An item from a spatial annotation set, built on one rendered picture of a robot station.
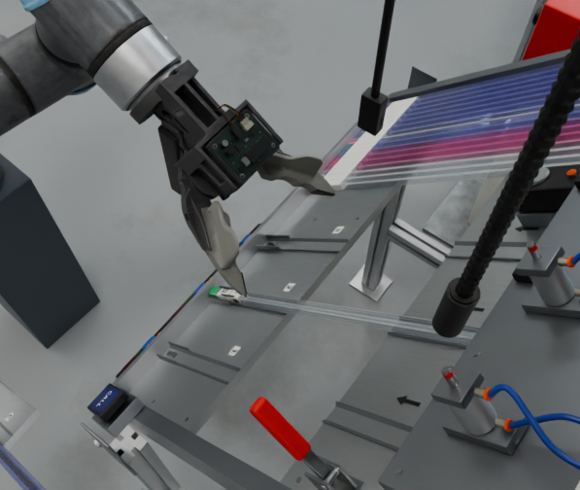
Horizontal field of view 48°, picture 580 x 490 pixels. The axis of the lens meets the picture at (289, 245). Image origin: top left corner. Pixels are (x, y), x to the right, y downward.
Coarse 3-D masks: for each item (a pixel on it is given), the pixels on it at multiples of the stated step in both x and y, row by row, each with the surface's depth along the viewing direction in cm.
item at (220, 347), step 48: (336, 192) 99; (384, 192) 90; (288, 240) 96; (336, 240) 87; (288, 288) 85; (192, 336) 90; (240, 336) 82; (144, 384) 88; (192, 384) 80; (192, 432) 73
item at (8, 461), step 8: (0, 448) 75; (0, 456) 74; (8, 456) 73; (8, 464) 71; (16, 464) 70; (8, 472) 70; (16, 472) 69; (24, 472) 68; (16, 480) 68; (24, 480) 67; (32, 480) 66; (24, 488) 66; (32, 488) 65; (40, 488) 64
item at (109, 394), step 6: (108, 390) 82; (114, 390) 81; (102, 396) 81; (108, 396) 80; (114, 396) 79; (96, 402) 81; (102, 402) 80; (108, 402) 79; (96, 408) 79; (102, 408) 79
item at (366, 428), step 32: (480, 224) 70; (512, 224) 67; (448, 256) 69; (512, 256) 63; (480, 288) 62; (480, 320) 59; (384, 352) 63; (416, 352) 60; (448, 352) 58; (352, 384) 62; (384, 384) 60; (416, 384) 57; (352, 416) 59; (384, 416) 56; (416, 416) 54; (320, 448) 58; (352, 448) 56; (384, 448) 54; (288, 480) 57
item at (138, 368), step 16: (352, 128) 110; (336, 144) 109; (304, 192) 104; (288, 208) 103; (272, 224) 101; (256, 240) 100; (240, 256) 98; (208, 288) 95; (192, 304) 94; (208, 304) 95; (176, 320) 92; (192, 320) 94; (160, 336) 91; (176, 336) 92; (144, 352) 90; (160, 352) 91; (128, 368) 89; (144, 368) 90; (112, 384) 88; (128, 384) 88
